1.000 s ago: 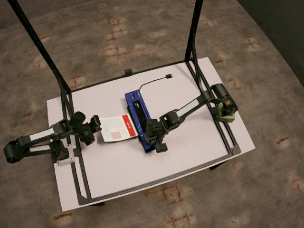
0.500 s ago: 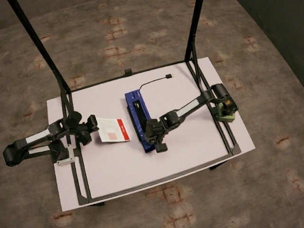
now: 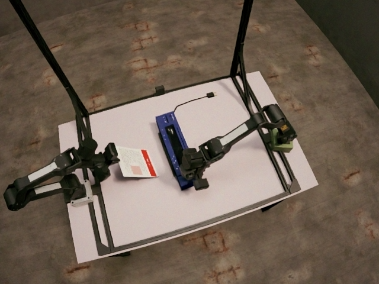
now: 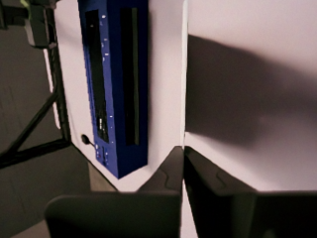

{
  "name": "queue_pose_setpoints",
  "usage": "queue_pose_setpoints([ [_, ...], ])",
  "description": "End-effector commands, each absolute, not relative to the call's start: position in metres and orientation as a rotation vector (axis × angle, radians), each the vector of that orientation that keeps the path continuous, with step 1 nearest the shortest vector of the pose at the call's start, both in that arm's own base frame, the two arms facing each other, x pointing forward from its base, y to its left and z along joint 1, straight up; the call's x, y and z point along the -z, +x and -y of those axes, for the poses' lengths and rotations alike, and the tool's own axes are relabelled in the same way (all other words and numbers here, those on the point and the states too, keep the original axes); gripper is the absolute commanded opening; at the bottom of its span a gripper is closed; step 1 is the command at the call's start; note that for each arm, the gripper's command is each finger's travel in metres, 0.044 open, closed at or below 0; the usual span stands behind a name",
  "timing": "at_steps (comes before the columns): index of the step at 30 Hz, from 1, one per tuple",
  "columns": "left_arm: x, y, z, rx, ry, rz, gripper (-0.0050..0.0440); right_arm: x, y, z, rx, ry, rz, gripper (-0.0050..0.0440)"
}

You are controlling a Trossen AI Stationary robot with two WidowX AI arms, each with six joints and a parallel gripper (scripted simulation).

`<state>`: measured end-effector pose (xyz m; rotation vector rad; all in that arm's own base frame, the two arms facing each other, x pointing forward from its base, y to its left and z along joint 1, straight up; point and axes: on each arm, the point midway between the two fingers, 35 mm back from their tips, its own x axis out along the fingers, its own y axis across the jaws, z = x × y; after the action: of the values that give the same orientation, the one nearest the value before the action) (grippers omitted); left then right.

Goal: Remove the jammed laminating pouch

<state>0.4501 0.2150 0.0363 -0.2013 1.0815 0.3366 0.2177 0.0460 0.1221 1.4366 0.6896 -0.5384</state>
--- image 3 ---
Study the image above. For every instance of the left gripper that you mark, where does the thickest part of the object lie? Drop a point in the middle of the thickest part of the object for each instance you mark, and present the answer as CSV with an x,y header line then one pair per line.
x,y
199,183

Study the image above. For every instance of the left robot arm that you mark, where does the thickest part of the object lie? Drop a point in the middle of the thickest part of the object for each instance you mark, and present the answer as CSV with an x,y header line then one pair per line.
x,y
221,145

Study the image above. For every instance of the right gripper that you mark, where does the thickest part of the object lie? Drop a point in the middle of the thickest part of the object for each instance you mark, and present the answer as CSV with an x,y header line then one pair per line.
x,y
109,156

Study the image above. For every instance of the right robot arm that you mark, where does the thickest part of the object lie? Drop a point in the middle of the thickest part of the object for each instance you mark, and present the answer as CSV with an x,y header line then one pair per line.
x,y
18,196

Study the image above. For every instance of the white printed sheet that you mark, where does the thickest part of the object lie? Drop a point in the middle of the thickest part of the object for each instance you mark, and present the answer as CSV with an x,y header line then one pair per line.
x,y
136,162

